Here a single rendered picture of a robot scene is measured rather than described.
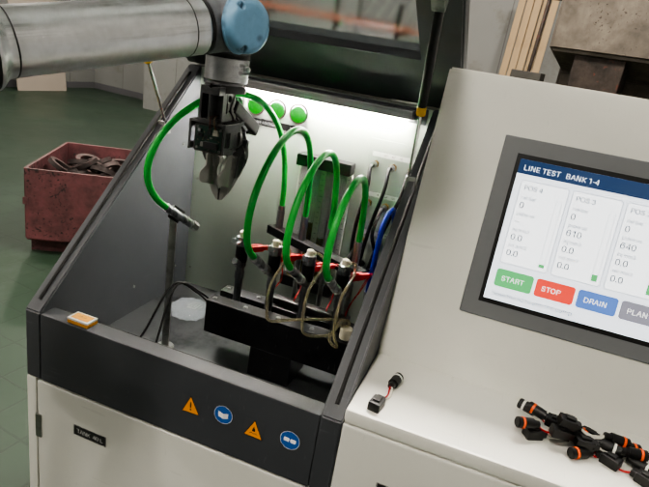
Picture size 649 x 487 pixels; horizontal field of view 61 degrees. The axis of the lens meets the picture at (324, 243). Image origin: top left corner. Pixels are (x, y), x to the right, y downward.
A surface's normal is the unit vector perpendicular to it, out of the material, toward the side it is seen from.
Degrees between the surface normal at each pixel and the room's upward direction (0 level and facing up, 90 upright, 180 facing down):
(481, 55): 90
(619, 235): 76
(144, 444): 90
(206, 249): 90
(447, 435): 0
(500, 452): 0
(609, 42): 92
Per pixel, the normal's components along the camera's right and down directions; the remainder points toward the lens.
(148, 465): -0.34, 0.26
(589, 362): -0.29, 0.04
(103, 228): 0.93, 0.25
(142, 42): 0.69, 0.53
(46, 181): 0.15, 0.36
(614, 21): -0.56, 0.22
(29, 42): 0.71, 0.27
